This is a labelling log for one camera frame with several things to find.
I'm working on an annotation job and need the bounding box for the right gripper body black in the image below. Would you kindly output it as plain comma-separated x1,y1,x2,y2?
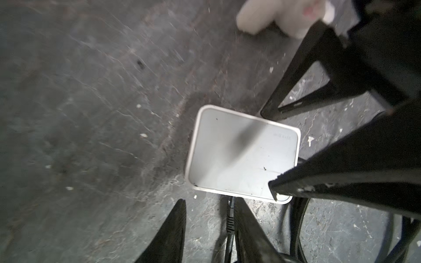
345,1,421,107

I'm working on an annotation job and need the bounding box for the large coiled black cable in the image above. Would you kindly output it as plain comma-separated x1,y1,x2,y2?
279,193,421,263

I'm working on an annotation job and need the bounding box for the small white plush toy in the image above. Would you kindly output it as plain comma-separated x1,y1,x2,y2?
236,0,335,39

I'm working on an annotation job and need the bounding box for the short black ethernet cable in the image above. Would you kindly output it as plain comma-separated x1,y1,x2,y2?
223,195,236,263

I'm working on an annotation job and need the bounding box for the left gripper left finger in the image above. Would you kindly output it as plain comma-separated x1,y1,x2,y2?
135,199,186,263

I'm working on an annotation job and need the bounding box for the white network switch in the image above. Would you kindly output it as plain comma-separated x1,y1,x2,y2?
184,105,301,204

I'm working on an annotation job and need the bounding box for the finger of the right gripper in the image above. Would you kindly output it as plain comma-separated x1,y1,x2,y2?
260,21,367,121
269,99,421,219

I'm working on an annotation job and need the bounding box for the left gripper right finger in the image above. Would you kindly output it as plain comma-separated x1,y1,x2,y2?
234,198,284,263

